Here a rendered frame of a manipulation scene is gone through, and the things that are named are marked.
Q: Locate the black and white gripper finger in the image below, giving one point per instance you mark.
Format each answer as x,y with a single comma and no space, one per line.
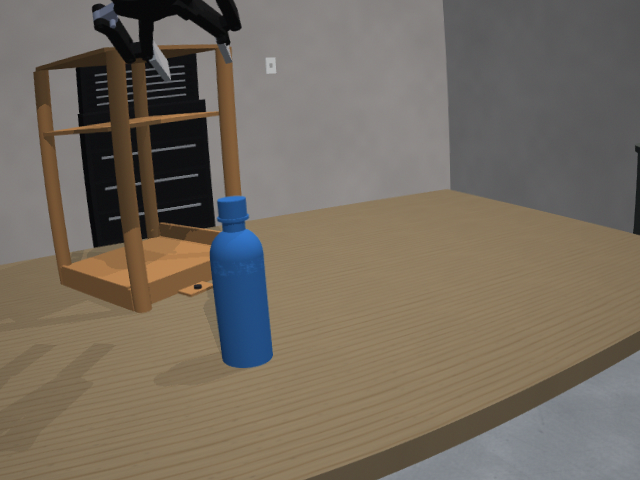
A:
106,21
211,21

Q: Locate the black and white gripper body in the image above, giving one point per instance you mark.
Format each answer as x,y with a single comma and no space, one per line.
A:
139,8

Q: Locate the blue bottle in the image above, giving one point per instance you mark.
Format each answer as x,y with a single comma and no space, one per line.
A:
240,291

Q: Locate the wooden shelving unit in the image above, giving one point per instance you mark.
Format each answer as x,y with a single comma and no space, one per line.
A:
177,257

